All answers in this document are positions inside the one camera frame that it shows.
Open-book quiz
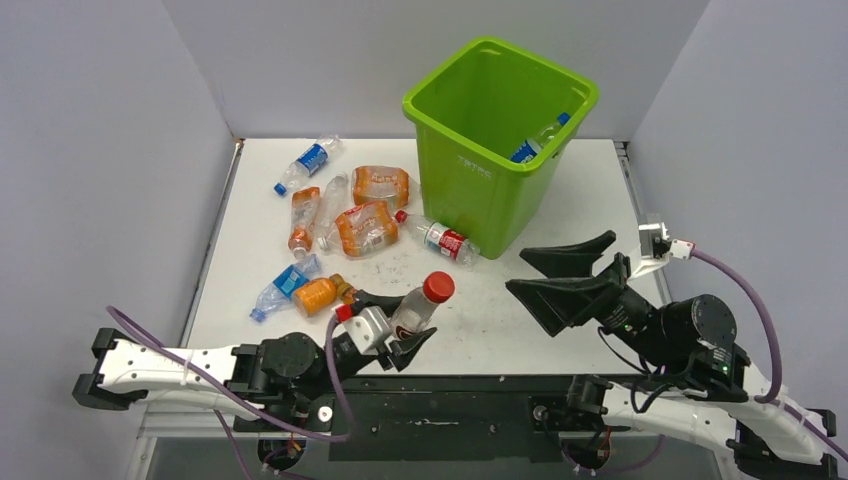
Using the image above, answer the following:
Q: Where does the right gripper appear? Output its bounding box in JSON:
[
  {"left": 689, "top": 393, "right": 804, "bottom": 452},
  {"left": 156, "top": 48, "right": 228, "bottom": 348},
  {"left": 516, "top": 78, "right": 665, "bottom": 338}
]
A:
[{"left": 498, "top": 229, "right": 672, "bottom": 362}]

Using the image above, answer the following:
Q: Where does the brown label red cap bottle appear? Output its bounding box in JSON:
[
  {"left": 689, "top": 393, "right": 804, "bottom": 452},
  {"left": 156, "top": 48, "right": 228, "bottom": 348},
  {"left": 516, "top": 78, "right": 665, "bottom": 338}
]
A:
[{"left": 390, "top": 271, "right": 455, "bottom": 340}]

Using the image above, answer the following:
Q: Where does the orange juice bottle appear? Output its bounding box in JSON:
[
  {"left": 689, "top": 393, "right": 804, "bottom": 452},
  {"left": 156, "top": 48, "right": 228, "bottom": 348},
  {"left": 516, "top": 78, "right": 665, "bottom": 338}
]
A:
[{"left": 292, "top": 274, "right": 357, "bottom": 317}]

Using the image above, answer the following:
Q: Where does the crushed blue label bottle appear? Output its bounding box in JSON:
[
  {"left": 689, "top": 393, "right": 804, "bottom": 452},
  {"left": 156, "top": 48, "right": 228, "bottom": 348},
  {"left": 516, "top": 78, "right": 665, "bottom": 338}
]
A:
[{"left": 249, "top": 254, "right": 321, "bottom": 323}]

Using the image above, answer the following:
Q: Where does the pepsi bottle blue cap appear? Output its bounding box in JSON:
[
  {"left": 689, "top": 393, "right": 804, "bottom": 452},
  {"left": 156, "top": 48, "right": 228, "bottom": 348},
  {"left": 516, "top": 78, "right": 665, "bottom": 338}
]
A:
[{"left": 509, "top": 112, "right": 571, "bottom": 164}]

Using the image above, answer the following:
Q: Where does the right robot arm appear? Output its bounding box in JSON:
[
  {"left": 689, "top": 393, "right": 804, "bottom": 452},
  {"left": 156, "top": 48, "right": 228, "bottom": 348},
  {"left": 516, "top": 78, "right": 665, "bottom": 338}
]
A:
[{"left": 506, "top": 223, "right": 847, "bottom": 479}]

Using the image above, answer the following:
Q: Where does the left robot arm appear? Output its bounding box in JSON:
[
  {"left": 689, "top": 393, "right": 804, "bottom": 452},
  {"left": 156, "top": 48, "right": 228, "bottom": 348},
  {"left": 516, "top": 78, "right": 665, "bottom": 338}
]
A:
[{"left": 72, "top": 292, "right": 436, "bottom": 431}]

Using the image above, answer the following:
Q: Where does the red label bottle by bin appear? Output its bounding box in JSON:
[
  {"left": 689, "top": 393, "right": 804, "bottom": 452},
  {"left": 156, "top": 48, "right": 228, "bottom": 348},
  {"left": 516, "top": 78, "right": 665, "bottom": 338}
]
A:
[{"left": 394, "top": 210, "right": 481, "bottom": 267}]

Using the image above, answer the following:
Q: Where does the green plastic bin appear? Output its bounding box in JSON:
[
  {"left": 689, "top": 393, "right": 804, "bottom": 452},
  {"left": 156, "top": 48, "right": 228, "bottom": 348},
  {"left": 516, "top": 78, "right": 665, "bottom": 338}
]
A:
[{"left": 402, "top": 37, "right": 600, "bottom": 259}]

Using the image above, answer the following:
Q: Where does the orange crushed bottle middle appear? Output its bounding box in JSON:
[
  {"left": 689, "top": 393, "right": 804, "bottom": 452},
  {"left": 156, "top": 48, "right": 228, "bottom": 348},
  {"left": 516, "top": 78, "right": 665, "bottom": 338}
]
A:
[{"left": 334, "top": 200, "right": 399, "bottom": 258}]

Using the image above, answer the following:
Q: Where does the orange crushed bottle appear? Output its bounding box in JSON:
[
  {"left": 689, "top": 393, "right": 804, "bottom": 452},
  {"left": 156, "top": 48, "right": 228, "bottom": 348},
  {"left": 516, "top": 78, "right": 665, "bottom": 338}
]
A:
[
  {"left": 352, "top": 165, "right": 412, "bottom": 210},
  {"left": 334, "top": 200, "right": 399, "bottom": 258}
]

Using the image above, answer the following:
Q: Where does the clear bottle no label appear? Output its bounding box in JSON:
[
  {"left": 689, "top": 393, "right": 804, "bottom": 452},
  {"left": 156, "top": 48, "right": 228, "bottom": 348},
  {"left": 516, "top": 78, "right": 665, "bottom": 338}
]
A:
[{"left": 314, "top": 172, "right": 349, "bottom": 250}]

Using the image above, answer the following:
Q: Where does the orange crushed bottle top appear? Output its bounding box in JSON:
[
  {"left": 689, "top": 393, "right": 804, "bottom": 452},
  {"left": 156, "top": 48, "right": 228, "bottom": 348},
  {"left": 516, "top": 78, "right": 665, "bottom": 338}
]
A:
[{"left": 352, "top": 165, "right": 412, "bottom": 210}]

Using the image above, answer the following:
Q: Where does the small orange label bottle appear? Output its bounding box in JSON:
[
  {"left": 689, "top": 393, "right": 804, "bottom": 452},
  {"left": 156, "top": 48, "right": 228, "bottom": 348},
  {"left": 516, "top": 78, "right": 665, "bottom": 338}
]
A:
[{"left": 287, "top": 187, "right": 321, "bottom": 259}]

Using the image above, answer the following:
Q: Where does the blue label bottle far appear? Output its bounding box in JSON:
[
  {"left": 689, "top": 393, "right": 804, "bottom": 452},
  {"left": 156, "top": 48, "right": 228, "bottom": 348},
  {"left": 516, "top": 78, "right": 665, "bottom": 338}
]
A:
[{"left": 273, "top": 135, "right": 343, "bottom": 196}]

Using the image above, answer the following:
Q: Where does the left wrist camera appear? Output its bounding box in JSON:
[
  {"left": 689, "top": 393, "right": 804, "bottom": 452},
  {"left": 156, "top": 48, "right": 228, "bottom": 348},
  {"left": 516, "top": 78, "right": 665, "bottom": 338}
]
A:
[{"left": 334, "top": 304, "right": 392, "bottom": 355}]

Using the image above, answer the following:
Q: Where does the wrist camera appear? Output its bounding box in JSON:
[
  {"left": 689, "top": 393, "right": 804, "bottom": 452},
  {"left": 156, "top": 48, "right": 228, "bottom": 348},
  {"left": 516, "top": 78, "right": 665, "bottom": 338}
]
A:
[
  {"left": 628, "top": 214, "right": 695, "bottom": 279},
  {"left": 334, "top": 304, "right": 392, "bottom": 355}
]

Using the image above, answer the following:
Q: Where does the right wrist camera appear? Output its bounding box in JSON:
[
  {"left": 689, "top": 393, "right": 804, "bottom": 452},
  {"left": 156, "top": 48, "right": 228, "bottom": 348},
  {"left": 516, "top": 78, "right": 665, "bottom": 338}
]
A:
[{"left": 628, "top": 214, "right": 695, "bottom": 279}]

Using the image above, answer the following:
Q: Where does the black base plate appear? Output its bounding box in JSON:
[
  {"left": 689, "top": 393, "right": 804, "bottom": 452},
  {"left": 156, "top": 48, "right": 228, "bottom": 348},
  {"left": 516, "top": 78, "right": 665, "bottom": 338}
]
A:
[{"left": 329, "top": 375, "right": 606, "bottom": 462}]

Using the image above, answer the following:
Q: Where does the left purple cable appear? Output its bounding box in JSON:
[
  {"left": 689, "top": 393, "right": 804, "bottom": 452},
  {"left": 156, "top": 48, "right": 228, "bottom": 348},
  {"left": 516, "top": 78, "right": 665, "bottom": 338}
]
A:
[{"left": 105, "top": 305, "right": 356, "bottom": 480}]

